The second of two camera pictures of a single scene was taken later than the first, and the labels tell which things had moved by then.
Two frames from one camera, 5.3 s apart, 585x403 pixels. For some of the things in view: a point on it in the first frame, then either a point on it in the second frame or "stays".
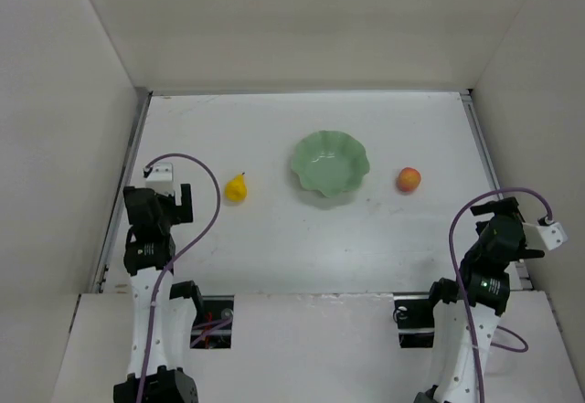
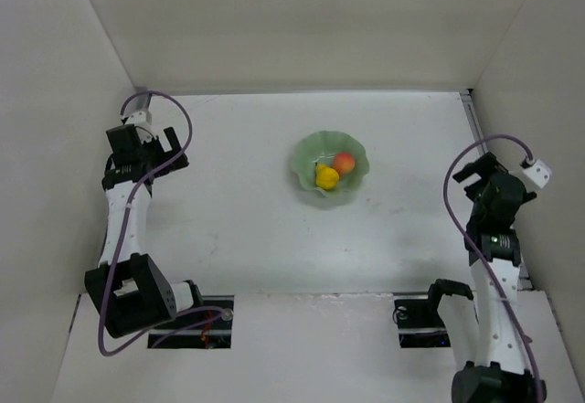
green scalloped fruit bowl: x=330 y=163 stays
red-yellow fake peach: x=409 y=179 to x=344 y=163
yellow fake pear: x=237 y=189 to x=325 y=176
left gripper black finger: x=184 y=213 to x=173 y=139
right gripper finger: x=528 y=253 to x=528 y=196
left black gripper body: x=184 y=204 to x=169 y=151
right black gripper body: x=495 y=208 to x=476 y=176
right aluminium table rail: x=481 y=142 stays
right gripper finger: x=499 y=206 to x=484 y=164
